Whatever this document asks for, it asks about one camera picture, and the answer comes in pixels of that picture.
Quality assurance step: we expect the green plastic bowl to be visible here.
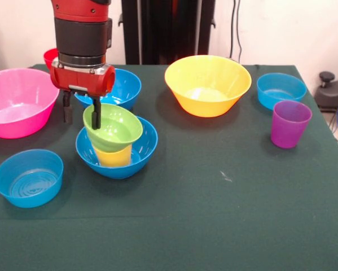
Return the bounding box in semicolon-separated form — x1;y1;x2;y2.
82;103;144;153

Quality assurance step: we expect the large orange plastic bowl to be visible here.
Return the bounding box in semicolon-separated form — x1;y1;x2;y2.
164;55;253;118

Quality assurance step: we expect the dark grey clamp device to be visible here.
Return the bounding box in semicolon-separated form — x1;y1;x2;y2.
315;71;338;113

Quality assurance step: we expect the large pink plastic bowl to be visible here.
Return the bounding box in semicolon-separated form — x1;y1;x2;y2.
0;67;61;139

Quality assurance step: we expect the blue plastic bowl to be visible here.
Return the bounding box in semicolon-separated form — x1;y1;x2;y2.
74;68;142;111
75;115;159;180

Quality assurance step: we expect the red plastic cup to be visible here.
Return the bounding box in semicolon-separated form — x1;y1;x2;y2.
43;48;59;71

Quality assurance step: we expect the dark green table cloth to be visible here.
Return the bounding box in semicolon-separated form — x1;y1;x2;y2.
0;63;338;271

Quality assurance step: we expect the purple plastic cup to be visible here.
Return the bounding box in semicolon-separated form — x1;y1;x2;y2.
270;100;313;150

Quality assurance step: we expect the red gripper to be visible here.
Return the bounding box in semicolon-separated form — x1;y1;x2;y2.
49;58;116;130

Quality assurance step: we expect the black wall cable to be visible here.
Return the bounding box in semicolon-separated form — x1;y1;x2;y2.
229;0;243;62

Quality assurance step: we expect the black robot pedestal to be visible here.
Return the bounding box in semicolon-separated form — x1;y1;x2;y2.
118;0;216;65

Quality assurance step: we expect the translucent blue shallow bowl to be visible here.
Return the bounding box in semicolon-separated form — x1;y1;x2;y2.
0;148;64;209
256;72;308;111

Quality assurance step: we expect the yellow plastic cup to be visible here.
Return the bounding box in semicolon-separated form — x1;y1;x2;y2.
93;143;133;167

